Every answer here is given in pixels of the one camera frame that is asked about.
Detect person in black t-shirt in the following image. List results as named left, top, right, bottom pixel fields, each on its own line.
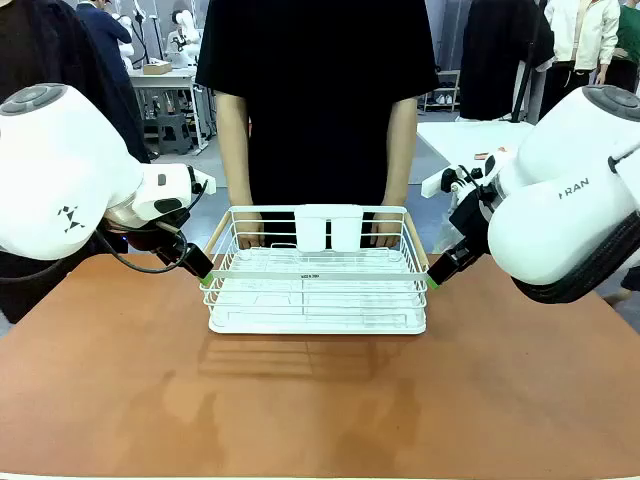
left=195, top=0, right=441, bottom=209

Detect white side table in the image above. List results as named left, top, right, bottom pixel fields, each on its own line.
left=415, top=119, right=537, bottom=177

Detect white drip tray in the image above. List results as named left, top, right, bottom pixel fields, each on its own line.
left=207, top=299, right=428, bottom=337

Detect person's left hand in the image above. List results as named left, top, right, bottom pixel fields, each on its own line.
left=368, top=215, right=404, bottom=250

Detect bystander's foot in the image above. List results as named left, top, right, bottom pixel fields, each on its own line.
left=602, top=267, right=640, bottom=307

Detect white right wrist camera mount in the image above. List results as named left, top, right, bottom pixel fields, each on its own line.
left=421, top=154, right=506, bottom=200

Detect white plastic cutlery holder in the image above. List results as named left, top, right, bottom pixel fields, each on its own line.
left=293, top=203, right=364, bottom=253

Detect white wire dish rack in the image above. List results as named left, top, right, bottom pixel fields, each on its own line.
left=198, top=204, right=431, bottom=329

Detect white shoe rack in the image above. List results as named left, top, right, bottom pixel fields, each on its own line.
left=422, top=69, right=462, bottom=114

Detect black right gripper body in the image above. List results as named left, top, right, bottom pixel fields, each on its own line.
left=448, top=192, right=497, bottom=254

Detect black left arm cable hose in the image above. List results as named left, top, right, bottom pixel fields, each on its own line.
left=93, top=179, right=209, bottom=275

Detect bystander in white jacket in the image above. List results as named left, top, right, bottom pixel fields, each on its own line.
left=539, top=0, right=622, bottom=119

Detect pink items on side table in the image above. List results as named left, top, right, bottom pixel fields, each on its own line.
left=473, top=146, right=512, bottom=162

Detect person's right forearm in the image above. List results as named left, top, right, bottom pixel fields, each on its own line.
left=215, top=91, right=255, bottom=226

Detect bystander in navy jacket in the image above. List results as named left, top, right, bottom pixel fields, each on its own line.
left=74, top=0, right=134, bottom=76

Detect black tripod pole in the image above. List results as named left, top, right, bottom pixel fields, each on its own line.
left=509, top=0, right=545, bottom=125

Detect black step stool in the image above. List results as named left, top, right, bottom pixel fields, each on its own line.
left=156, top=113, right=194, bottom=154

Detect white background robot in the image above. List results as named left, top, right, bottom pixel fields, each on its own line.
left=111, top=12, right=137, bottom=72
left=166, top=8, right=202, bottom=67

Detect bystander in green top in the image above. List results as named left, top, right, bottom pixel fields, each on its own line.
left=596, top=2, right=640, bottom=95

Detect person's left forearm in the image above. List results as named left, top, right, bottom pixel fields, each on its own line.
left=381, top=96, right=419, bottom=221

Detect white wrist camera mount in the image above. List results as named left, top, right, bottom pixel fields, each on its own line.
left=191, top=167, right=218, bottom=197
left=421, top=154, right=506, bottom=200

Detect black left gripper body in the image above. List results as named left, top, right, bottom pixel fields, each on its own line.
left=102, top=218, right=190, bottom=257

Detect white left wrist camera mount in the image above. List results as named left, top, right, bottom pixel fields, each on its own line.
left=191, top=167, right=218, bottom=197

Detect black right arm cable sleeve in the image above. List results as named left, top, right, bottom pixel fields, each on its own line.
left=509, top=209, right=640, bottom=305

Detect person's right hand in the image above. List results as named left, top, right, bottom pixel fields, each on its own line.
left=233, top=218, right=266, bottom=250

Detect clear plastic bag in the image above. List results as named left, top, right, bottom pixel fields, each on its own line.
left=431, top=209, right=467, bottom=255

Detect bystander in black clothes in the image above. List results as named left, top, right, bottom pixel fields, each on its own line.
left=458, top=0, right=557, bottom=122

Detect grey workbench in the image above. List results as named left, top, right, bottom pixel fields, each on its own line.
left=128, top=67, right=207, bottom=151

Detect bystander in black coat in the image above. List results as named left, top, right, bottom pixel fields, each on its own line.
left=0, top=0, right=152, bottom=324

